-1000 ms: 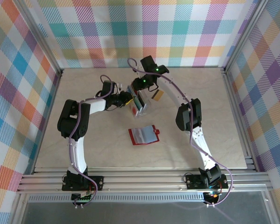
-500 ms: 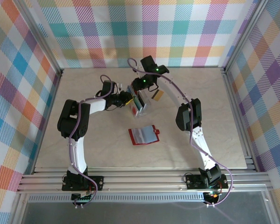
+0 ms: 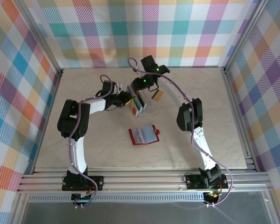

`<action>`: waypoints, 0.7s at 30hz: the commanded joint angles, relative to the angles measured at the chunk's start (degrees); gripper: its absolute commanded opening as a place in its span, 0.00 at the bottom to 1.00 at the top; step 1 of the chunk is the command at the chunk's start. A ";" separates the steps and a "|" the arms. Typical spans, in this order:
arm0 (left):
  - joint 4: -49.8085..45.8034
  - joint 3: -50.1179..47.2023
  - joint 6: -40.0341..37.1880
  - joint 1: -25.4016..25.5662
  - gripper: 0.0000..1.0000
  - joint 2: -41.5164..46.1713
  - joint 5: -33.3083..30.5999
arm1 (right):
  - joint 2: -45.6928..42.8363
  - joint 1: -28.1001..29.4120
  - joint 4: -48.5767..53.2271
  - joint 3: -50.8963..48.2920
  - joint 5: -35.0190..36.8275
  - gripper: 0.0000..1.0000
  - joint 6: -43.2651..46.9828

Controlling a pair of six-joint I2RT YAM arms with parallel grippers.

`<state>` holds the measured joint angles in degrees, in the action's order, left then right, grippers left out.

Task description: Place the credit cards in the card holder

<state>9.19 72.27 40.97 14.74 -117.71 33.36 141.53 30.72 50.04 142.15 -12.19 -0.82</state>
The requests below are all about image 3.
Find red leather card holder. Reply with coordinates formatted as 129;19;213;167
127;125;161;147

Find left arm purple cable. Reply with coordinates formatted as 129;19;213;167
69;74;119;210

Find aluminium side rail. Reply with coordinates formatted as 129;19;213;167
31;69;65;175
223;67;257;173

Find clear acrylic card stand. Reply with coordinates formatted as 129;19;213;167
126;85;152;118

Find white card with red dot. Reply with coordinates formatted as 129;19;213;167
128;102;138;117

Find slotted grey cable duct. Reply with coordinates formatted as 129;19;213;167
28;195;205;203

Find aluminium base beam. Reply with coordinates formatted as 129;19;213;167
16;169;275;194

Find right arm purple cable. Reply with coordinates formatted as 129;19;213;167
127;57;236;208

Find plaid cloth panel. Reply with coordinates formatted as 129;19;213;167
225;0;280;224
29;0;262;70
0;0;60;224

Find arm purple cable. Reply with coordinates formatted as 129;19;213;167
127;57;236;208
69;74;119;210

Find green circuit board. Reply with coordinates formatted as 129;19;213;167
71;192;95;206

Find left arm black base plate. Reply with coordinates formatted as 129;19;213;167
62;175;105;192

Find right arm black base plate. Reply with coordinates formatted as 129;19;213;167
185;174;229;190

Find grey metal sheet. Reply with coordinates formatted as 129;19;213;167
14;200;278;224

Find orange circuit board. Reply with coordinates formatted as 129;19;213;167
203;190;221;203

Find aluminium frame post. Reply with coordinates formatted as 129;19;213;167
18;0;63;77
223;0;270;73

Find gold card with black stripe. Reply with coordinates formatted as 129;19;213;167
150;90;165;102

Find teal credit card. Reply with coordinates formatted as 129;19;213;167
133;95;143;110

